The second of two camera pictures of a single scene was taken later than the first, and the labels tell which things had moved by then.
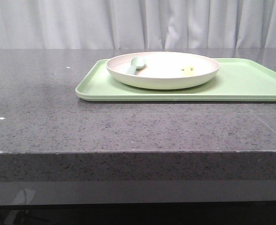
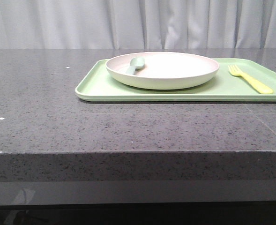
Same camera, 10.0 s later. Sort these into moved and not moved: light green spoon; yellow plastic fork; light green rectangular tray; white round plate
Moved: yellow plastic fork
Not moved: light green spoon; white round plate; light green rectangular tray
